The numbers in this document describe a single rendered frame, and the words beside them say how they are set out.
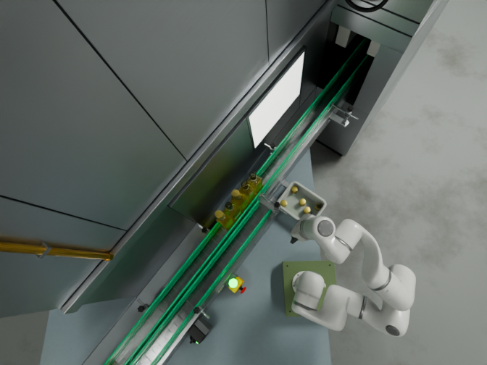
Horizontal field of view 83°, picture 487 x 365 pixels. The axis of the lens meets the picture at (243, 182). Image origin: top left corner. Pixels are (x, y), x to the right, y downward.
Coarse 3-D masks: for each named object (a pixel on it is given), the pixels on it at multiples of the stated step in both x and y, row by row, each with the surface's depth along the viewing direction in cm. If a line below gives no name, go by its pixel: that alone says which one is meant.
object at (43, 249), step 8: (0, 248) 56; (8, 248) 58; (16, 248) 59; (24, 248) 61; (32, 248) 63; (40, 248) 65; (48, 248) 67; (56, 248) 70; (64, 248) 74; (40, 256) 66; (72, 256) 76; (80, 256) 79; (88, 256) 82; (96, 256) 86; (104, 256) 89; (112, 256) 93
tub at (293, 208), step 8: (296, 184) 152; (288, 192) 155; (304, 192) 153; (312, 192) 149; (280, 200) 150; (288, 200) 156; (296, 200) 156; (312, 200) 154; (320, 200) 147; (288, 208) 155; (296, 208) 154; (312, 208) 153; (296, 216) 153
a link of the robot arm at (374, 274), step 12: (336, 228) 86; (348, 228) 83; (360, 228) 83; (348, 240) 82; (372, 240) 84; (372, 252) 85; (372, 264) 85; (372, 276) 84; (384, 276) 83; (372, 288) 85
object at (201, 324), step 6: (198, 324) 136; (204, 324) 136; (210, 324) 142; (192, 330) 135; (198, 330) 135; (204, 330) 134; (210, 330) 140; (192, 336) 134; (198, 336) 134; (204, 336) 134; (198, 342) 133
